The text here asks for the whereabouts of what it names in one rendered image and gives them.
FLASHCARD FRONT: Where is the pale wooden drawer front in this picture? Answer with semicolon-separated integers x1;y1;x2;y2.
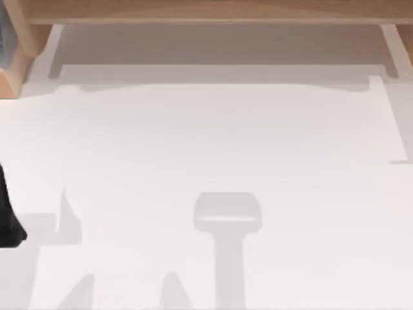
0;0;52;99

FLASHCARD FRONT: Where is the wooden cupboard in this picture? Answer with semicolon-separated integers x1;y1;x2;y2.
21;0;413;65

